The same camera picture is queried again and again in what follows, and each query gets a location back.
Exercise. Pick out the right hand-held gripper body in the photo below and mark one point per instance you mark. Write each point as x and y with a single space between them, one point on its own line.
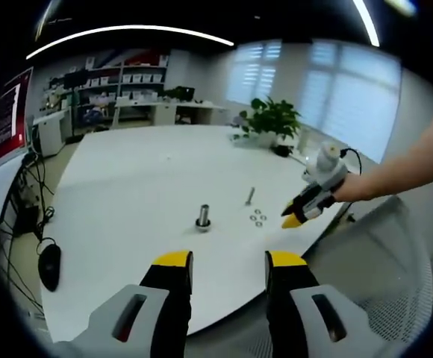
326 168

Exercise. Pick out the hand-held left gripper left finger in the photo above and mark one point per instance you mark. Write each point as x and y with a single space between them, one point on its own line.
138 313

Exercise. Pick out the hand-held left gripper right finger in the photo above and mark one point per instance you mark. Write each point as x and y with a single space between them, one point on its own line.
302 313

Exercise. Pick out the thin threaded steel stud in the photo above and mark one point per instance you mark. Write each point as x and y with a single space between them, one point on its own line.
250 196

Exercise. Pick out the thick steel stud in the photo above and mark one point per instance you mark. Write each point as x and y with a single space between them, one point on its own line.
203 216

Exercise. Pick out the small black device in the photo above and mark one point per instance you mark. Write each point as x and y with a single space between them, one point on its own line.
281 150

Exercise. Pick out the green potted plant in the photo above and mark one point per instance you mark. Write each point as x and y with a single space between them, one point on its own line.
272 119

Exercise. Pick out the window with blinds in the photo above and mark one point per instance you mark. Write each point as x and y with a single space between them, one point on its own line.
313 89

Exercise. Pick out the grey mesh chair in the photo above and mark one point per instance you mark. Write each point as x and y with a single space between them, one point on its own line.
380 268

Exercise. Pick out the black computer mouse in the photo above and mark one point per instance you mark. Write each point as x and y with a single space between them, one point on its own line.
49 266

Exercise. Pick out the curved ceiling light strip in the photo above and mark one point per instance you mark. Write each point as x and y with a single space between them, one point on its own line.
127 31
367 20

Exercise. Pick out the white background desk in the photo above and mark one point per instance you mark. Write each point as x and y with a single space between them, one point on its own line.
171 112

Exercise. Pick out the white low cabinet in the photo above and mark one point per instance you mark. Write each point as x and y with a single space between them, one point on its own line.
52 130

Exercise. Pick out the white storage shelving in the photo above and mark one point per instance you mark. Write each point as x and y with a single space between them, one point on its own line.
127 84

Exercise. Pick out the monitor with red screen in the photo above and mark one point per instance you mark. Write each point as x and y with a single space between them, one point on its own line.
5 119

